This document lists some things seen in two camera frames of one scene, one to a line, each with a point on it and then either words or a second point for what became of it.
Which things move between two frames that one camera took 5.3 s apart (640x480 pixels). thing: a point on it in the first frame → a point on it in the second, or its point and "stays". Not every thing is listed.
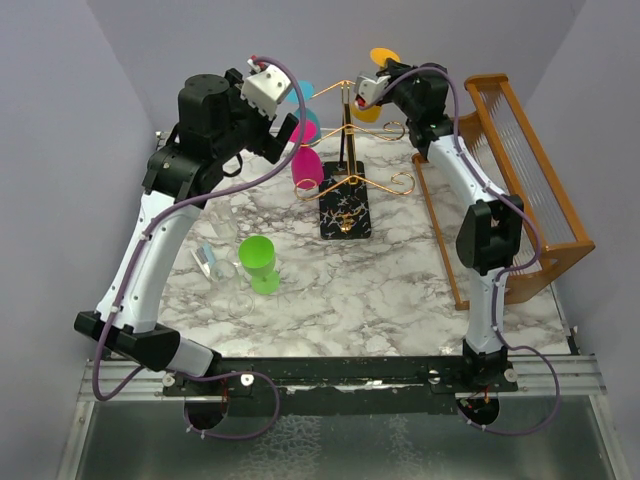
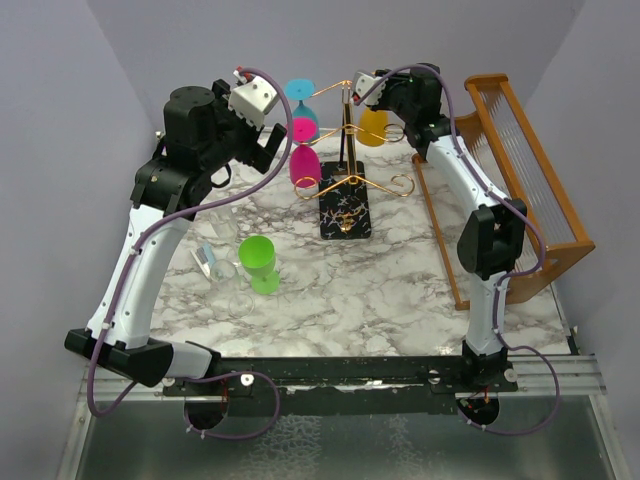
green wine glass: x=257 y=256 stays
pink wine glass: x=306 y=166 stays
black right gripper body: x=399 y=91 stays
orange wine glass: x=379 y=56 → x=375 y=122
